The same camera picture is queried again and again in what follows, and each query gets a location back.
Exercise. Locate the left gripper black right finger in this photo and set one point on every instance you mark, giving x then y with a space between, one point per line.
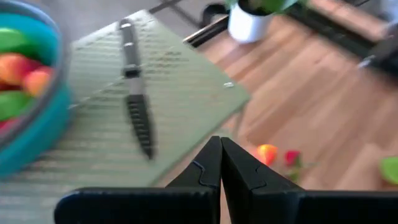
264 205

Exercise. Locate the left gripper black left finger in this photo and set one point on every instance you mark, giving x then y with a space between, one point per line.
171 205

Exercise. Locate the black kitchen knife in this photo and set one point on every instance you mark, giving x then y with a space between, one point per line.
138 115

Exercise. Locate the blue collapsible colander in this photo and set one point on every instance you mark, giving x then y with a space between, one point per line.
37 140

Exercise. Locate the small orange toy peach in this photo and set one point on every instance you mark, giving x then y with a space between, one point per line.
37 81

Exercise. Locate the orange toy pear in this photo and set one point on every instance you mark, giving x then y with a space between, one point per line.
266 154
14 68

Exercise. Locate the toy kiwi half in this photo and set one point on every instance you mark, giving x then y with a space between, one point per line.
9 40

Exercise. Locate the red toy strawberry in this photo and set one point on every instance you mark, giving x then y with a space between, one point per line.
292 157

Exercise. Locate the green perforated metal riser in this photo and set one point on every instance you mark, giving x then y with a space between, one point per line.
192 93

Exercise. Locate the green plant in white pot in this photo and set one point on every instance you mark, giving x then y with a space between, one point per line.
248 28

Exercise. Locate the black aluminium table frame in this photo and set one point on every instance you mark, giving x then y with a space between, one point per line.
329 31

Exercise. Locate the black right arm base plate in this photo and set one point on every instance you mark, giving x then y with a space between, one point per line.
385 59

